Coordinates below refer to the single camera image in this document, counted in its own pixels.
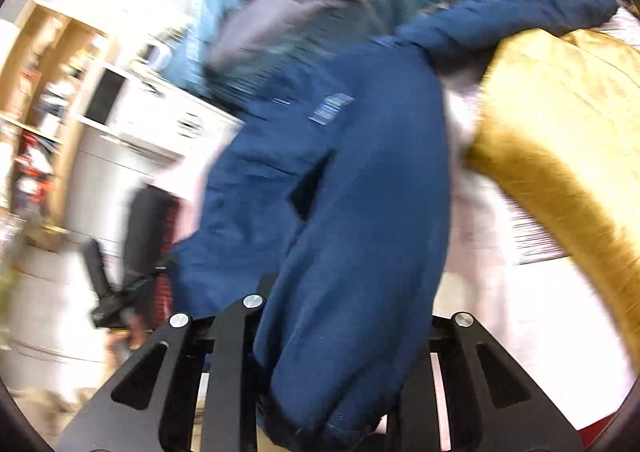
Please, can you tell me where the navy blue padded jacket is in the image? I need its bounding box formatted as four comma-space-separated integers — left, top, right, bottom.
170, 0, 618, 451

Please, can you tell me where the red object at edge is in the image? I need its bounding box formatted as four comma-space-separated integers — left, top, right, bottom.
578, 413, 615, 450

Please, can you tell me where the pink polka dot bedsheet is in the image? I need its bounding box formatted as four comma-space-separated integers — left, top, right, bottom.
150, 6, 640, 438

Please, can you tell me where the red floral folded cloth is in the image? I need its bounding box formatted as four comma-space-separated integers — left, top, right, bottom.
152, 200, 179, 328

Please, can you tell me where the black quilted folded garment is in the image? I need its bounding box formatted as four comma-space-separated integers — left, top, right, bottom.
122, 185, 178, 330

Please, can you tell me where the white medical machine with screen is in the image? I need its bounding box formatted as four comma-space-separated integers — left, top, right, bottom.
74, 36, 242, 161

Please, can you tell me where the golden yellow pillow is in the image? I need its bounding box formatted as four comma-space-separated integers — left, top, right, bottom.
466, 29, 639, 362

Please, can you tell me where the wooden wall shelf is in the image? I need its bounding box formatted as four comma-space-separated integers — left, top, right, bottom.
1, 0, 117, 251

